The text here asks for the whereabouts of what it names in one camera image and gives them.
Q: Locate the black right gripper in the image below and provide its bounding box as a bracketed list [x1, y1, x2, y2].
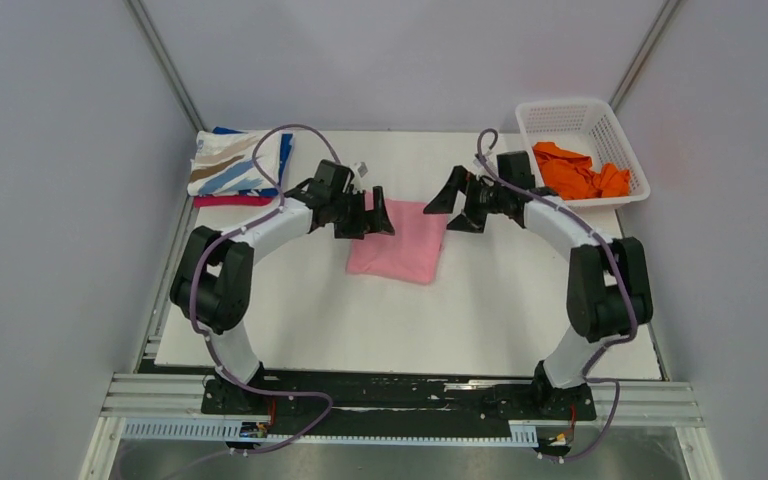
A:
[424, 166, 509, 234]

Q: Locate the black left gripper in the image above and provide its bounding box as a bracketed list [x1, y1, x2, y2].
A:
[330, 187, 394, 240]

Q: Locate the pink t-shirt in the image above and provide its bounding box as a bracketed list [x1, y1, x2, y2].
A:
[346, 198, 448, 285]

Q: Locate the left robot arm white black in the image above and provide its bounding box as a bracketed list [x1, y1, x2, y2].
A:
[169, 160, 396, 413]

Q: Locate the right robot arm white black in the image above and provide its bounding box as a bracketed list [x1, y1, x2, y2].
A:
[423, 151, 653, 418]

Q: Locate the orange crumpled t-shirt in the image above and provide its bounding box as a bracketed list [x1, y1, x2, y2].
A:
[533, 142, 631, 200]

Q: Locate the white plastic basket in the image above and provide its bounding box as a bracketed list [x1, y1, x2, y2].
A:
[515, 98, 651, 209]

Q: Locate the white blue beige folded shirt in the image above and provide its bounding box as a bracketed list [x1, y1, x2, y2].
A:
[187, 128, 284, 197]

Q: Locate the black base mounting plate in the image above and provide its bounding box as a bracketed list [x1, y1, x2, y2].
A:
[201, 369, 597, 439]

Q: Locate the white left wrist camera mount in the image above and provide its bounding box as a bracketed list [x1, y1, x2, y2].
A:
[350, 162, 368, 180]

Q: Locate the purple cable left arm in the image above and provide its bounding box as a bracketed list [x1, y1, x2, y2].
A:
[187, 123, 334, 458]

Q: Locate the metal corner rail left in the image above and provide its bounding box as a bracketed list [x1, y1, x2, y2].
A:
[123, 0, 205, 131]

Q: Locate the metal corner rail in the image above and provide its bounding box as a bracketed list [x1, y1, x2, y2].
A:
[609, 0, 685, 111]
[123, 0, 205, 131]

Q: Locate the metal corner rail right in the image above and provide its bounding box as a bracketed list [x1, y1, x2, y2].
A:
[609, 0, 685, 111]

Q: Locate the aluminium frame rail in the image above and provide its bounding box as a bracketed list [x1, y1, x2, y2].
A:
[100, 374, 705, 428]

